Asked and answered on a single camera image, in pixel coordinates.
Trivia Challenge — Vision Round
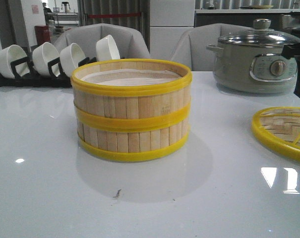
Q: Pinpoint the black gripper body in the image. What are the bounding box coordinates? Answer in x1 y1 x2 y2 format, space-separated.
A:
281 10 300 60

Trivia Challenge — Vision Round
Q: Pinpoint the yellow bamboo steamer lid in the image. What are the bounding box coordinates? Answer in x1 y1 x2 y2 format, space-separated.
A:
251 107 300 161

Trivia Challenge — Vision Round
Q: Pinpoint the bamboo steamer basket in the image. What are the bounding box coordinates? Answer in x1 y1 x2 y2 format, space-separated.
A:
70 59 193 132
77 118 189 162

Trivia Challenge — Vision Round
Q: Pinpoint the glass pot lid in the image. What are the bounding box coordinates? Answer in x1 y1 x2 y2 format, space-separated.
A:
218 18 300 47

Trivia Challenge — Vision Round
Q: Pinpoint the grey-green electric cooking pot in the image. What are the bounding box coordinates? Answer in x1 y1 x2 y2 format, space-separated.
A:
206 42 298 94

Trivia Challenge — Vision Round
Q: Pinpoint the grey chair right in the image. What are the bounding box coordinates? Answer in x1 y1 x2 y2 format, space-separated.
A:
170 23 248 71

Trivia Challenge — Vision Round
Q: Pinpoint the grey chair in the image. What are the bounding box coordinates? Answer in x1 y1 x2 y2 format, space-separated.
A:
54 23 150 61
170 23 248 71

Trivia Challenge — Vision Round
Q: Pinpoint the white cabinet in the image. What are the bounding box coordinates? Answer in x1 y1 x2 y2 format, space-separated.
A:
149 0 195 60

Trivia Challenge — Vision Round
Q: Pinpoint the grey chair left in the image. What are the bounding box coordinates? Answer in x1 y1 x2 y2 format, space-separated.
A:
54 23 150 61

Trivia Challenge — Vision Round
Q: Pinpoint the white bowl rightmost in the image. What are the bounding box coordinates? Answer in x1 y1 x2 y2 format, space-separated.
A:
96 35 120 61

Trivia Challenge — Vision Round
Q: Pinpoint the white bowl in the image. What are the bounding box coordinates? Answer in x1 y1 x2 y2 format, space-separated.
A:
32 42 60 76
60 43 86 77
0 45 27 78
96 35 120 61

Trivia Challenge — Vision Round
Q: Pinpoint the red cabinet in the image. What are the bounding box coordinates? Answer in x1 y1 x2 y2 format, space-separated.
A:
34 25 51 46

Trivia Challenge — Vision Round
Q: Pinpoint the black bowl rack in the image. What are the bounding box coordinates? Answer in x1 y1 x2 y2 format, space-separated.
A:
0 56 98 88

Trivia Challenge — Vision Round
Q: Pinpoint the white bowl leftmost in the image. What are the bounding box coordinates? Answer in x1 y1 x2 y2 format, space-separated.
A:
0 45 27 78

